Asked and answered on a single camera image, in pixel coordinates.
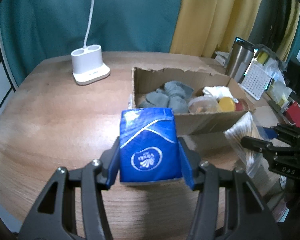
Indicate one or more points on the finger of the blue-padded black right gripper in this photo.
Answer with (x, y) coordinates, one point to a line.
(229, 206)

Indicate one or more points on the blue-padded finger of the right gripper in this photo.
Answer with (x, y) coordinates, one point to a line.
(289, 134)

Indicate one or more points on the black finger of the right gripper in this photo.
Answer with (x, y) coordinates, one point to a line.
(260, 146)

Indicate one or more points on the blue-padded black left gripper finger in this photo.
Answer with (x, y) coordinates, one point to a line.
(53, 214)

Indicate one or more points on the bag of cotton swabs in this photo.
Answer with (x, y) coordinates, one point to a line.
(240, 137)

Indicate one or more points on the yellow-lidded spice jar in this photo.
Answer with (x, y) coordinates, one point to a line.
(227, 104)

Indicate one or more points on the white cloth bundle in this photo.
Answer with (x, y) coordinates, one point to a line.
(217, 92)

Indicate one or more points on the clear bag of small items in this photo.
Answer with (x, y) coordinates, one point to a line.
(203, 104)

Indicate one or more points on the blue tissue pack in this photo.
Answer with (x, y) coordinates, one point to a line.
(149, 150)

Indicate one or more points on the grey socks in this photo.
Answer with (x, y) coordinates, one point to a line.
(173, 94)

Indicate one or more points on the red box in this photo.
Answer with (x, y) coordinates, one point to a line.
(293, 114)

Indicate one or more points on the clear plastic bags pile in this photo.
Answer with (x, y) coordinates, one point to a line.
(278, 91)

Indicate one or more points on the red-lidded jar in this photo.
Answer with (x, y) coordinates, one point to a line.
(241, 105)

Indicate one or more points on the white perforated plastic basket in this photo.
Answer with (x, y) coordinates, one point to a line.
(255, 81)

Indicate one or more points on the brown cardboard box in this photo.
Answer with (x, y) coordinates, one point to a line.
(148, 80)

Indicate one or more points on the yellow sponge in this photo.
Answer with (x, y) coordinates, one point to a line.
(262, 57)

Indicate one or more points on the stainless steel tumbler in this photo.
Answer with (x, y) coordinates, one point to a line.
(241, 55)

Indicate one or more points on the white desk lamp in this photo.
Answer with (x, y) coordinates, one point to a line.
(87, 62)

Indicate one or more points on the yellow curtain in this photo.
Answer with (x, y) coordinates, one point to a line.
(206, 26)

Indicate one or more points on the teal curtain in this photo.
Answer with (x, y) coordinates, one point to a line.
(34, 30)

